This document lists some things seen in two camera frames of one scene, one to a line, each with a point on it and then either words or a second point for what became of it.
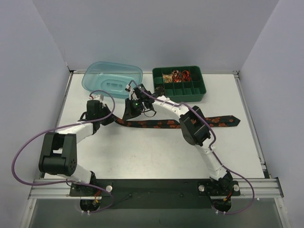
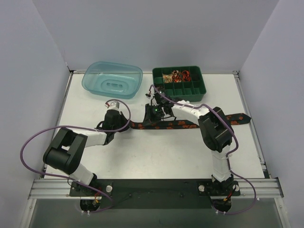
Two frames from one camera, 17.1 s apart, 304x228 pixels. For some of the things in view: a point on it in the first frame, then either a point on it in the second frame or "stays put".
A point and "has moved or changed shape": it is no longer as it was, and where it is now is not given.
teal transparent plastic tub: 113,77 stays put
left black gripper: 107,114 -> 124,121
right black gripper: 129,110 -> 149,116
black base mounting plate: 163,194 stays put
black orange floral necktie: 212,121 has moved or changed shape
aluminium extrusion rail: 57,189 stays put
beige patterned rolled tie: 167,78 stays put
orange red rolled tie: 186,76 stays put
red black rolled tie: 176,76 stays put
